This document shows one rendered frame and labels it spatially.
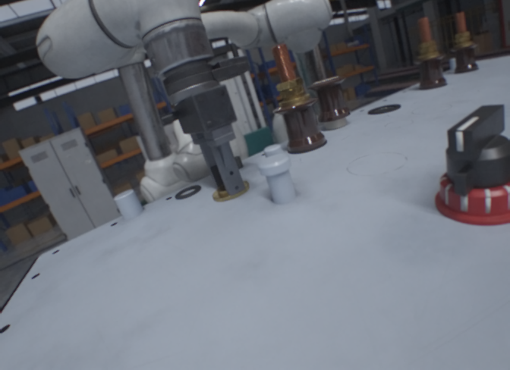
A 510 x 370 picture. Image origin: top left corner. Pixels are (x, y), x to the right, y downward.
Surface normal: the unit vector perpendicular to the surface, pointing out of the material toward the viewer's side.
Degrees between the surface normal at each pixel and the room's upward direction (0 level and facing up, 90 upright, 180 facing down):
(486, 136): 90
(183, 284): 0
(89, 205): 90
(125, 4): 98
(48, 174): 90
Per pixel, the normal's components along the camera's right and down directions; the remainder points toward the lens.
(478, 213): -0.69, 0.40
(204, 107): 0.46, 0.15
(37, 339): -0.31, -0.90
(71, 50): -0.08, 0.77
